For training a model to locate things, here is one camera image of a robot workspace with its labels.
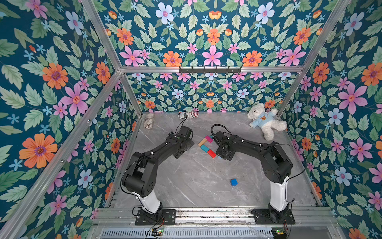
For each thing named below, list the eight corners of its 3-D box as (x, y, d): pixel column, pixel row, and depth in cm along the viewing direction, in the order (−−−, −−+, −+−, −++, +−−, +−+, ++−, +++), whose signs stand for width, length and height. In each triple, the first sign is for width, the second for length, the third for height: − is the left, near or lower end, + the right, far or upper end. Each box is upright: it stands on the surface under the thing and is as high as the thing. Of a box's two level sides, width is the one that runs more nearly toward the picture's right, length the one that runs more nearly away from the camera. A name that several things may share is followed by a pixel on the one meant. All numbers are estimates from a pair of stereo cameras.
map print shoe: (144, 130, 111) (142, 127, 108) (146, 115, 121) (145, 112, 118) (152, 129, 112) (151, 126, 109) (154, 114, 122) (152, 111, 119)
